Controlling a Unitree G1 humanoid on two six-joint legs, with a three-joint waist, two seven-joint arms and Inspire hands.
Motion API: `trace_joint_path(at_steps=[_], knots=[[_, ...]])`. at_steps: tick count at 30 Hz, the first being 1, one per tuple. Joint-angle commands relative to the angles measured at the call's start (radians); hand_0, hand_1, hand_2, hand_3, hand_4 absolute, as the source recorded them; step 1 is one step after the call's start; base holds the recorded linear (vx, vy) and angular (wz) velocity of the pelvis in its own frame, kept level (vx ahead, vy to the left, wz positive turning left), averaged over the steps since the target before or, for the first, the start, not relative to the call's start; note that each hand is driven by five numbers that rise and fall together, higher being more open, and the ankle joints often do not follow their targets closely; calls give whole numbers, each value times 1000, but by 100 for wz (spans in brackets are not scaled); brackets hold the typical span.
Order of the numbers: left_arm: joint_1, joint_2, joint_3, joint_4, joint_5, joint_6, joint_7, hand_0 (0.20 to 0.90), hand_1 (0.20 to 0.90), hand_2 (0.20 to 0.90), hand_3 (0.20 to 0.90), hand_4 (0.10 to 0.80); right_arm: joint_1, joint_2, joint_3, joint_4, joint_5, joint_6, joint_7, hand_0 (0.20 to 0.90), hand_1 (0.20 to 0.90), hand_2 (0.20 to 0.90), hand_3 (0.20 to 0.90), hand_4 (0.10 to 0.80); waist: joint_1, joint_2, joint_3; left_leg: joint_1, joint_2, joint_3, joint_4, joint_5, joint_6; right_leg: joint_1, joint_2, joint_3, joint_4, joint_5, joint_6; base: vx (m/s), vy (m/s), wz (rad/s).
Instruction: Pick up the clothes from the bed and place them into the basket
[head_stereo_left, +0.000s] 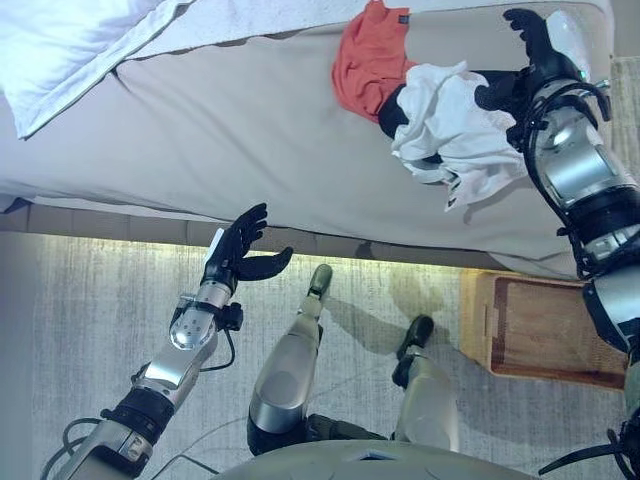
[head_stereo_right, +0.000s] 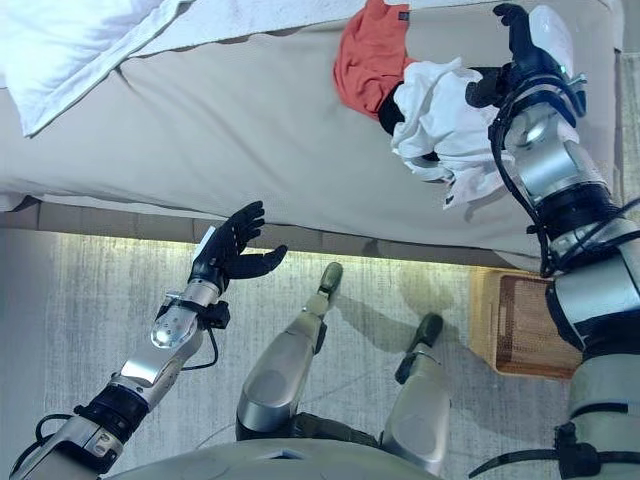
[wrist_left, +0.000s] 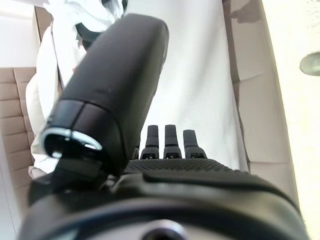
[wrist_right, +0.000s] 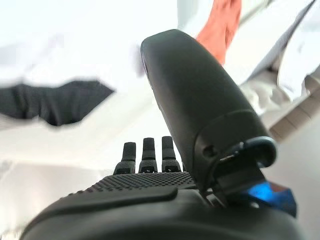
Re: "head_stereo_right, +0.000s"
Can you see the white bed with pillows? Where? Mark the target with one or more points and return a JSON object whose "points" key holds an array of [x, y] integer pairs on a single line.
{"points": [[225, 125]]}

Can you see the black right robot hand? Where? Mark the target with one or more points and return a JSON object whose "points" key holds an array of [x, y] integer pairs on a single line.
{"points": [[535, 50]]}

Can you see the white duvet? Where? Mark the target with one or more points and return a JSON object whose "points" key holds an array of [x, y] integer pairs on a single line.
{"points": [[60, 40]]}

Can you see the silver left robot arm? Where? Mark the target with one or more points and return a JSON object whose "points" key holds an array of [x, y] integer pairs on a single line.
{"points": [[150, 360]]}

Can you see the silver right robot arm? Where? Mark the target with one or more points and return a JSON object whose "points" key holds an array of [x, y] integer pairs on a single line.
{"points": [[550, 165]]}

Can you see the grey striped rug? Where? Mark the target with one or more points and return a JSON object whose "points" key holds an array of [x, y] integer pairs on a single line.
{"points": [[100, 300]]}

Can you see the grey robot torso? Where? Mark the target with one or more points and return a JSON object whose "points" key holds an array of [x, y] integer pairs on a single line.
{"points": [[225, 465]]}

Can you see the navy black garment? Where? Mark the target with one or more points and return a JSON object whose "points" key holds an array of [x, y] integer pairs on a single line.
{"points": [[390, 112]]}

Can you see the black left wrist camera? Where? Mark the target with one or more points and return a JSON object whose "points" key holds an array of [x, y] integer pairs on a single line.
{"points": [[216, 315]]}

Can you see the silver left robot leg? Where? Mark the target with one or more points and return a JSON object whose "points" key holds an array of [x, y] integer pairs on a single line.
{"points": [[280, 370]]}

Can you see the bed with upholstered frame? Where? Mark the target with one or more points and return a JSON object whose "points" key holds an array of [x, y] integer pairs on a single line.
{"points": [[225, 125]]}

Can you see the orange garment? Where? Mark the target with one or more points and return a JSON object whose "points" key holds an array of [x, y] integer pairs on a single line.
{"points": [[370, 55]]}

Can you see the white garment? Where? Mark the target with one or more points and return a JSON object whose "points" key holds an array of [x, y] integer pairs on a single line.
{"points": [[440, 110]]}

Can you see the brown wicker basket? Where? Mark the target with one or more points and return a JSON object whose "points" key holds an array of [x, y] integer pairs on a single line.
{"points": [[520, 325]]}

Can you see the light grey bed sheet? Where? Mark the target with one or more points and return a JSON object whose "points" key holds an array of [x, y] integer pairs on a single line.
{"points": [[225, 20]]}

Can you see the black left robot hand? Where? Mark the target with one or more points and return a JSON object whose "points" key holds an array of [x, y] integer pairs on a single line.
{"points": [[220, 255]]}

